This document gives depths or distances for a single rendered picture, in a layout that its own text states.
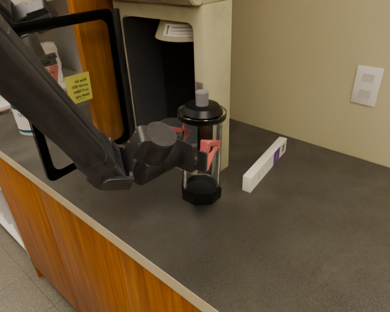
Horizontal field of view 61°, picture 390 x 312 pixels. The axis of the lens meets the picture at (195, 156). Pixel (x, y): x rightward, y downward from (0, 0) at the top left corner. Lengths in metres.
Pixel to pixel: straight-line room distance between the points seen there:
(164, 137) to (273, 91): 0.72
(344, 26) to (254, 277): 0.74
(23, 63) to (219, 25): 0.52
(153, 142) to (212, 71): 0.34
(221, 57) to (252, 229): 0.43
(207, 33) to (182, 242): 0.48
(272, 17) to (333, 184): 0.57
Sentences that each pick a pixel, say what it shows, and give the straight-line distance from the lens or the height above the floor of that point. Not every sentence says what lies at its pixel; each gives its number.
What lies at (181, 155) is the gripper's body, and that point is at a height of 1.16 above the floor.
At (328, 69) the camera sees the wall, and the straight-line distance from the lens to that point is 1.13.
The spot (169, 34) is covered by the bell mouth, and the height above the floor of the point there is 1.33.
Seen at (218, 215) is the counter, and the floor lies 0.94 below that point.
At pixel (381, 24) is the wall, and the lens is 1.07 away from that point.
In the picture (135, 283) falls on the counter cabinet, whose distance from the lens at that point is 0.99.
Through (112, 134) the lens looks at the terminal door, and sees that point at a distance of 1.06.
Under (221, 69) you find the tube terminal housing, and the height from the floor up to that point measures 1.25.
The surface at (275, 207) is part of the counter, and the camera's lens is 0.89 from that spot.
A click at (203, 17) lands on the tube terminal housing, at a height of 1.38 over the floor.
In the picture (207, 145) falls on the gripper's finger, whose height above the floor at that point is 1.18.
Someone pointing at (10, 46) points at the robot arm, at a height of 1.43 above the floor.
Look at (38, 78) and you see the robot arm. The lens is 0.44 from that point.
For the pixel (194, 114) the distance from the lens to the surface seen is 0.69.
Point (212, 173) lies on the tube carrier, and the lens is 0.76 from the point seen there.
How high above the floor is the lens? 1.50
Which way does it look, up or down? 31 degrees down
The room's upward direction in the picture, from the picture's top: 2 degrees counter-clockwise
